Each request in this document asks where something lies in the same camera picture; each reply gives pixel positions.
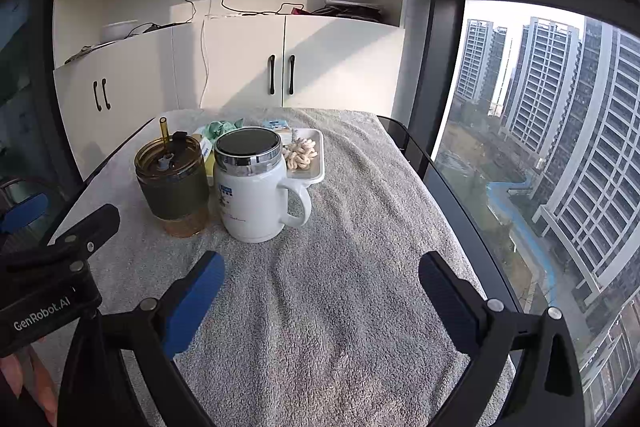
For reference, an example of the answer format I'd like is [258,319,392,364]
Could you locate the black frame chair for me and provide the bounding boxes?
[377,116,434,180]

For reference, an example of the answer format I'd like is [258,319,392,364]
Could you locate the white mug with chrome lid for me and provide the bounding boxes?
[214,128,313,244]

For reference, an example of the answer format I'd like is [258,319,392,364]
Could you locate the white cabinet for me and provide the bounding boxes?
[52,0,416,168]

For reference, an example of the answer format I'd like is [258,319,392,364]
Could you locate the black power cable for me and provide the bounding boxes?
[127,0,306,36]

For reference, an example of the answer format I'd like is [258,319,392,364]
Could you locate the white cable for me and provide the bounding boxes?
[199,13,211,108]

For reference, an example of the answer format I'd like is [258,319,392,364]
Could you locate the apartment buildings outside window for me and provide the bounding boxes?
[450,14,640,427]

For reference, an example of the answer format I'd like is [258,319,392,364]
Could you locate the blue patterned tissue packet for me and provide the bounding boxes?
[262,119,294,146]

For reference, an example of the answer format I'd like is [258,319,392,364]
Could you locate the black window frame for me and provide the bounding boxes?
[395,0,640,188]

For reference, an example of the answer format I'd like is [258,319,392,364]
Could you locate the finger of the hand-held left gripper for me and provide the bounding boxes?
[0,193,50,235]
[0,203,121,280]

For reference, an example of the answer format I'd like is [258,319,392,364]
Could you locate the green scrunchie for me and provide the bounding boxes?
[205,120,245,146]

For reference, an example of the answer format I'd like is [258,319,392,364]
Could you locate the person's left hand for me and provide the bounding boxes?
[0,336,58,427]

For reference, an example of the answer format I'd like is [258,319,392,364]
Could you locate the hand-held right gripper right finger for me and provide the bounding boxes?
[415,251,586,427]

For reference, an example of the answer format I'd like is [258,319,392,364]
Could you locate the glass tumbler with green sleeve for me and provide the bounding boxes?
[134,117,209,238]

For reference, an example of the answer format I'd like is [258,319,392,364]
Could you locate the stack of papers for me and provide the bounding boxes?
[312,0,386,20]

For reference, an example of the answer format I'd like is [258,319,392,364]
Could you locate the cream knotted scrunchie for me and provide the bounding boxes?
[281,138,317,170]

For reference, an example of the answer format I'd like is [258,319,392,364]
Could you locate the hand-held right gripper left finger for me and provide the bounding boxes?
[57,251,226,427]

